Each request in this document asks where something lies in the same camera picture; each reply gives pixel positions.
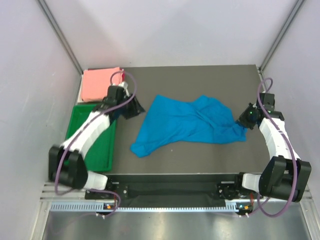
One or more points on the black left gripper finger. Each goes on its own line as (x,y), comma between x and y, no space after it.
(138,107)
(130,114)

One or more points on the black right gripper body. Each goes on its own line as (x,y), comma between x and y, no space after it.
(246,118)

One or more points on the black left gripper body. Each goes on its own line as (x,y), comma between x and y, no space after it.
(129,108)

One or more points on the blue t shirt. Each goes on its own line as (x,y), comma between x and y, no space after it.
(205,120)

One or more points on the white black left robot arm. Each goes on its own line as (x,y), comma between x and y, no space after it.
(67,161)

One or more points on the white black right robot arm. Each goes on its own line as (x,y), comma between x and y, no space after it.
(285,166)

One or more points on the folded magenta t shirt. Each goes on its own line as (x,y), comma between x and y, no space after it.
(122,75)

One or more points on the folded pink t shirt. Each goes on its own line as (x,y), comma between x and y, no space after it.
(95,83)

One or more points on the green plastic tray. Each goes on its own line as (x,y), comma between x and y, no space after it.
(99,157)

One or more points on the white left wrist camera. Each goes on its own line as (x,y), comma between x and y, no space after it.
(124,85)

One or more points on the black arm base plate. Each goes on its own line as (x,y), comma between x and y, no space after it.
(176,190)

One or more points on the aluminium frame rail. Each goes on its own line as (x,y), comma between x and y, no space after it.
(49,194)

